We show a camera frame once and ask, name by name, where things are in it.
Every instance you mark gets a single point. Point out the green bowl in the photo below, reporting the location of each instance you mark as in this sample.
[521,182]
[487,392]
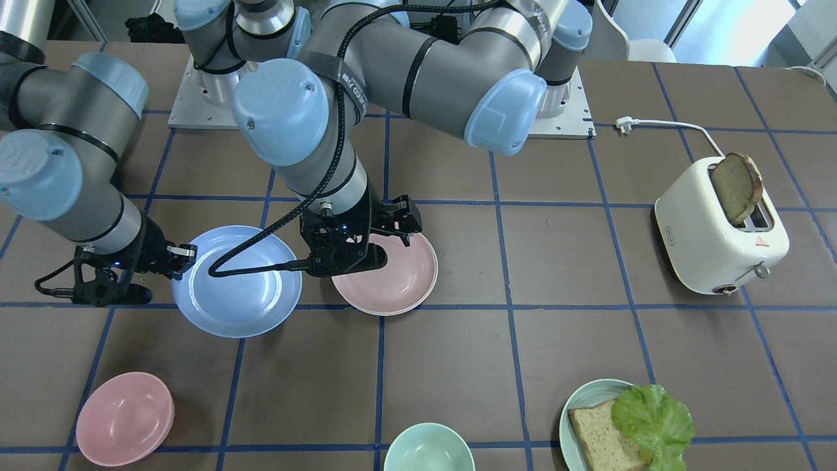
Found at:
[429,446]

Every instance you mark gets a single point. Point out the pink bowl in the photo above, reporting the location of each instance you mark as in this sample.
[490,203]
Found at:
[125,419]

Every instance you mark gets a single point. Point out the pink plate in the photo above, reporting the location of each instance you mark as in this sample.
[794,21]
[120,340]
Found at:
[409,276]

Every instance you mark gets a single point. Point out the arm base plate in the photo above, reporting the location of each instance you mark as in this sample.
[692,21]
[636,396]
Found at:
[204,101]
[564,112]

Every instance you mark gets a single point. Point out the lettuce leaf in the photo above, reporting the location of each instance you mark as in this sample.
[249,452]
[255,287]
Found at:
[657,422]

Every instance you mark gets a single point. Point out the white toaster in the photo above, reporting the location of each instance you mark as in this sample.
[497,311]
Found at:
[708,254]

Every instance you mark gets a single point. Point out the green plate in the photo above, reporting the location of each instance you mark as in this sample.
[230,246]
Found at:
[590,394]

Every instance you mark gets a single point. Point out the bread slice on plate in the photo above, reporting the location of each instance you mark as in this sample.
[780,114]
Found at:
[604,446]

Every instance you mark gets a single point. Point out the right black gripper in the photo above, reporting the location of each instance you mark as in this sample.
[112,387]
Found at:
[145,247]

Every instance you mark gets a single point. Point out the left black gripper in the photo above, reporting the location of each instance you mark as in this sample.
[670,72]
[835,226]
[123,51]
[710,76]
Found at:
[376,212]

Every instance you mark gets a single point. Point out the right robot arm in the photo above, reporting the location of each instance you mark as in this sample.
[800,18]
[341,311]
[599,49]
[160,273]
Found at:
[63,135]

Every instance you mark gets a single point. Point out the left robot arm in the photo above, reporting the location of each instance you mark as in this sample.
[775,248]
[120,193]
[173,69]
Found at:
[479,72]

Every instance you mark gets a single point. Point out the bread slice in toaster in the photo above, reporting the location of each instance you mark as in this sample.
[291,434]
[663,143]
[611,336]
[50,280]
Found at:
[738,185]

